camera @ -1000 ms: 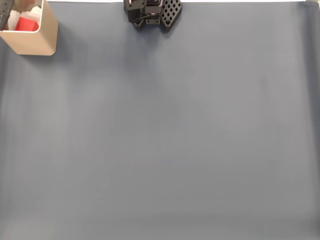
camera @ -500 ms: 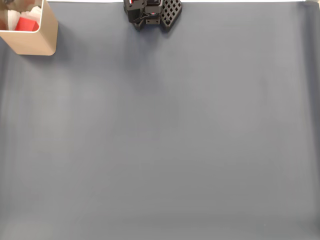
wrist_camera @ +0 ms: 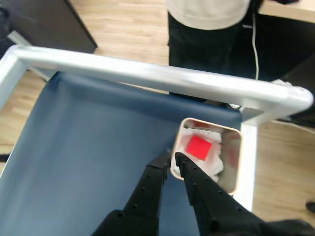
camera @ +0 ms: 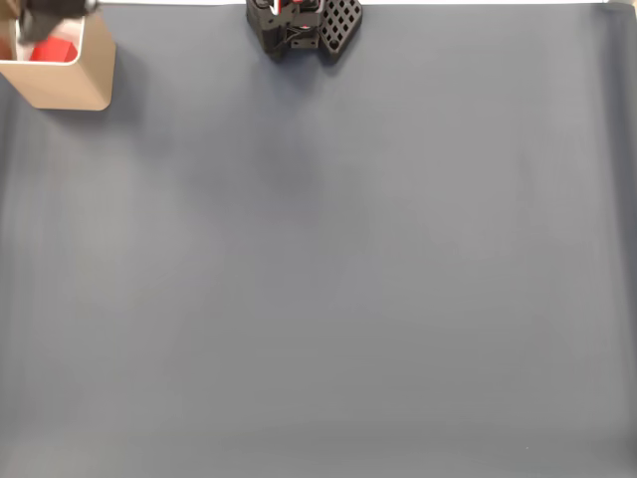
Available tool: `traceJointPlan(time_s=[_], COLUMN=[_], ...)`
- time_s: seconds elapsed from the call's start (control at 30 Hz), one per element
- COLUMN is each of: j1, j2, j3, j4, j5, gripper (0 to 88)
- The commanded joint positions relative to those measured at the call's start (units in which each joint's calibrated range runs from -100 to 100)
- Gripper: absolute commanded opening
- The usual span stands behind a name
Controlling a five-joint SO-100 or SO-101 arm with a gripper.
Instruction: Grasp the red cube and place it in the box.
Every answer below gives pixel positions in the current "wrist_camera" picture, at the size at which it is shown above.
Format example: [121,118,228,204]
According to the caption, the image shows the thin white cable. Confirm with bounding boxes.
[250,11,260,81]

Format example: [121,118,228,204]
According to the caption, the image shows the light wooden desk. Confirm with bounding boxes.
[257,0,315,23]

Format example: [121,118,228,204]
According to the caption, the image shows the grey-blue table mat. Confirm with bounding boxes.
[0,70,242,236]

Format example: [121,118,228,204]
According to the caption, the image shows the beige box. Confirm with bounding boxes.
[169,118,244,197]

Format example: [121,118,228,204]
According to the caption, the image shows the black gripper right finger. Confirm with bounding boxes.
[174,152,315,236]

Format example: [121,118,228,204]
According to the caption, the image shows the white crumpled paper padding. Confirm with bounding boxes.
[171,122,225,183]

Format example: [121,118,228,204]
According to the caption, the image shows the person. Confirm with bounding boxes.
[164,0,262,109]

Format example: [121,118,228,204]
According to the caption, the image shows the white metal table frame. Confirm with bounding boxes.
[0,44,315,215]

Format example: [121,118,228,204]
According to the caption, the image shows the dark cabinet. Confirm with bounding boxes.
[0,0,99,55]

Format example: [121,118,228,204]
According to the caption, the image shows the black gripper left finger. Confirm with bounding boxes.
[91,148,172,236]

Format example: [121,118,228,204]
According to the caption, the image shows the red cube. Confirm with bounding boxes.
[185,135,213,162]

